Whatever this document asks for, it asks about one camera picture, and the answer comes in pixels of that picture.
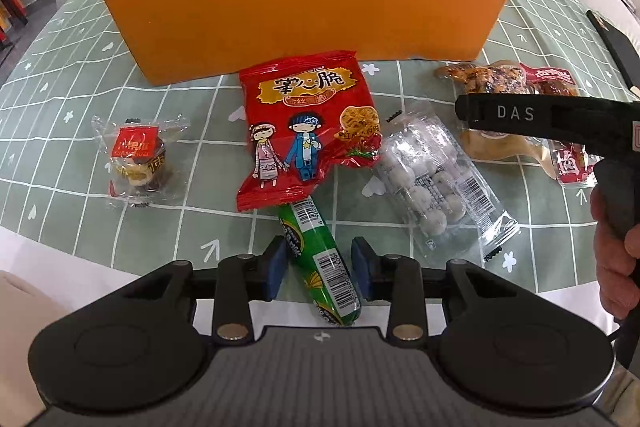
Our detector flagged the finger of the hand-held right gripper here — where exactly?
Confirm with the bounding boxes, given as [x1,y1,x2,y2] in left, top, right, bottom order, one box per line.
[454,93,476,128]

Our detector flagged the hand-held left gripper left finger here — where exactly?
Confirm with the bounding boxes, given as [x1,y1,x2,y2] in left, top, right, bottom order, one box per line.
[119,235,290,342]

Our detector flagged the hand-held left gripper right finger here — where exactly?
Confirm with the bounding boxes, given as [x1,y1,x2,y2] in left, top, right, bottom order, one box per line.
[350,237,518,342]

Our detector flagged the clear packet of orange-brown meat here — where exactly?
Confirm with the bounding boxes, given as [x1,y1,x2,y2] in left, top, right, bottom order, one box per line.
[434,61,556,180]

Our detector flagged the green sausage stick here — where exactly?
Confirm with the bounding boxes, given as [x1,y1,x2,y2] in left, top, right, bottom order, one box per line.
[277,196,362,327]

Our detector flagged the clear packet of white balls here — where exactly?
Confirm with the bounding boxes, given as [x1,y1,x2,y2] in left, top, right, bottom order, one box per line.
[375,101,521,264]

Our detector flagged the red cartoon snack packet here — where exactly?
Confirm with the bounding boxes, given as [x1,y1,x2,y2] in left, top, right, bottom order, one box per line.
[236,49,384,214]

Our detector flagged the clear pastry packet red label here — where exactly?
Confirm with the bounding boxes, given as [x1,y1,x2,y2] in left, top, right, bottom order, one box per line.
[91,115,192,209]

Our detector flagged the person's right hand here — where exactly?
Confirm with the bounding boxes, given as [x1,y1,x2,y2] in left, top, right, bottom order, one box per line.
[590,183,640,322]

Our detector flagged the green checked tablecloth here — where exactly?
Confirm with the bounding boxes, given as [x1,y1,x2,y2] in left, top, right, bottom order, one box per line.
[0,0,640,308]

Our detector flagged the stacked orange plastic stools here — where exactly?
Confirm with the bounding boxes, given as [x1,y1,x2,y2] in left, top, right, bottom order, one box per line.
[0,0,30,46]

